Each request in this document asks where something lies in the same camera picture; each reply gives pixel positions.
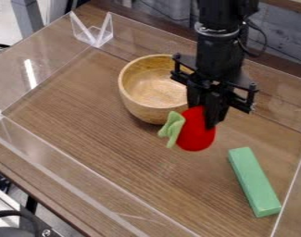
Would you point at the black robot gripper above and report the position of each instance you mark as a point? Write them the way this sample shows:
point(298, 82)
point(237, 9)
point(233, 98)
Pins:
point(211, 75)

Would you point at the red felt fruit green leaf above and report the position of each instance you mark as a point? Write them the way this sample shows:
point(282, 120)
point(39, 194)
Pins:
point(184, 129)

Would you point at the light wooden bowl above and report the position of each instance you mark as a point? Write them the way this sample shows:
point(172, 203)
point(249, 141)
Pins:
point(150, 94)

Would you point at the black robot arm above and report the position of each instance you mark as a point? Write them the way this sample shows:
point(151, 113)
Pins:
point(226, 17)

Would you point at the green rectangular block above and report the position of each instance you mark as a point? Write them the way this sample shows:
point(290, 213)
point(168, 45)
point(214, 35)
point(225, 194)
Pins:
point(254, 182)

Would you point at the black equipment under table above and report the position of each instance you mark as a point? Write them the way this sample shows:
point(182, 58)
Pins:
point(17, 222)

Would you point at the clear acrylic enclosure wall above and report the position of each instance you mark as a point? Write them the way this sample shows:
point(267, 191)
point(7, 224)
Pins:
point(95, 164)

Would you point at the clear acrylic corner bracket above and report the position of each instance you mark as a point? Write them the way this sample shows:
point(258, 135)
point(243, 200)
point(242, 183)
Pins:
point(95, 36)

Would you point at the grey post behind table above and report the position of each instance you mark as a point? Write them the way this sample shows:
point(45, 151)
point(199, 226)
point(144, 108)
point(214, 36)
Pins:
point(28, 16)

